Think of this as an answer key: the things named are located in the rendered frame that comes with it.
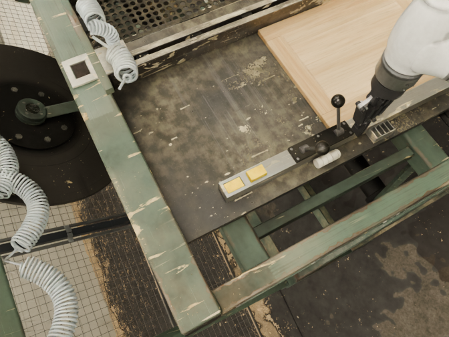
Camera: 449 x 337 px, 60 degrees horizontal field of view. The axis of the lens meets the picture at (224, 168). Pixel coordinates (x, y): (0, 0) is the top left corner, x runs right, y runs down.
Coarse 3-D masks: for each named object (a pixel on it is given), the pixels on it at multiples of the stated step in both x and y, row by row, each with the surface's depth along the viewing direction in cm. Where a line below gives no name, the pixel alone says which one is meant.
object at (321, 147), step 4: (304, 144) 110; (316, 144) 99; (320, 144) 98; (324, 144) 98; (328, 144) 99; (300, 148) 109; (304, 148) 109; (308, 148) 106; (312, 148) 104; (316, 148) 99; (320, 148) 98; (324, 148) 98; (328, 148) 98; (304, 152) 109; (320, 152) 99; (324, 152) 98
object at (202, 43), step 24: (264, 0) 130; (288, 0) 132; (312, 0) 133; (96, 24) 102; (216, 24) 125; (240, 24) 125; (264, 24) 131; (120, 48) 115; (144, 48) 120; (168, 48) 120; (192, 48) 123; (216, 48) 129; (72, 72) 111; (144, 72) 122
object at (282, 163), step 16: (432, 80) 122; (416, 96) 120; (432, 96) 121; (384, 112) 117; (400, 112) 118; (368, 128) 116; (336, 144) 113; (272, 160) 109; (288, 160) 109; (304, 160) 111; (240, 176) 107; (272, 176) 108; (224, 192) 105; (240, 192) 105
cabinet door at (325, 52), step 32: (352, 0) 138; (384, 0) 139; (288, 32) 131; (320, 32) 132; (352, 32) 133; (384, 32) 133; (288, 64) 126; (320, 64) 127; (352, 64) 127; (320, 96) 121; (352, 96) 122
